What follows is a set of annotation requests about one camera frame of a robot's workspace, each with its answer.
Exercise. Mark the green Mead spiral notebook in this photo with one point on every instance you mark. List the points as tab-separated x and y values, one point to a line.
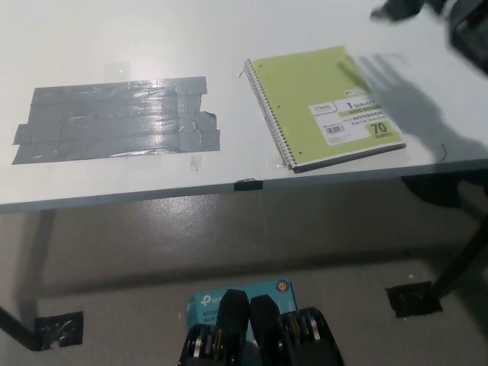
316	103

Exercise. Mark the black tape strip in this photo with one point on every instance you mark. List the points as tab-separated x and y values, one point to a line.
248	185

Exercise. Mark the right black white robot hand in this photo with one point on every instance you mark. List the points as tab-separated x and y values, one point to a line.
400	8

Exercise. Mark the thin black thread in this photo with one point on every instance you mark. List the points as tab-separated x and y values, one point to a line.
398	57
241	73
444	152

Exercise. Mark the black floor tape patch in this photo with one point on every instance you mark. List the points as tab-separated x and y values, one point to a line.
413	299
59	328

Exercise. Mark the grey duct tape patch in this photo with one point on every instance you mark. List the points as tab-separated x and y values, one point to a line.
114	120

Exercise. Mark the black robot torso blocks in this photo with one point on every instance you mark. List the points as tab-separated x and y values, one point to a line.
263	335

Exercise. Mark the teal tp-link box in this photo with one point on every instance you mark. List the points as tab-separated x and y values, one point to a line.
209	303

